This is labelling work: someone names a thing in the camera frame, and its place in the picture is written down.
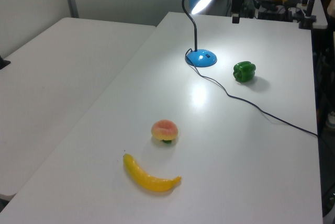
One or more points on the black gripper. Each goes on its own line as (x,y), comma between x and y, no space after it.
(235,1)

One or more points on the blue desk lamp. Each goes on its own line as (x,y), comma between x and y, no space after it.
(200,57)

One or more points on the green bell pepper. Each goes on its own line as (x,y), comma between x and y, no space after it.
(244,71)

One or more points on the black table clamp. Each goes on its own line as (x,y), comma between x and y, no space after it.
(307,22)

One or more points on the pink yellow peach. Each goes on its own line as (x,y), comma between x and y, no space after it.
(165,129)

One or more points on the white shoe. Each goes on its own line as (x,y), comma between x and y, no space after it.
(331,119)

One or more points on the yellow banana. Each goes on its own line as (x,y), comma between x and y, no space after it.
(149,180)

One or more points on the black bracket at table edge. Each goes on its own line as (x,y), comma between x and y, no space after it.
(4,63)

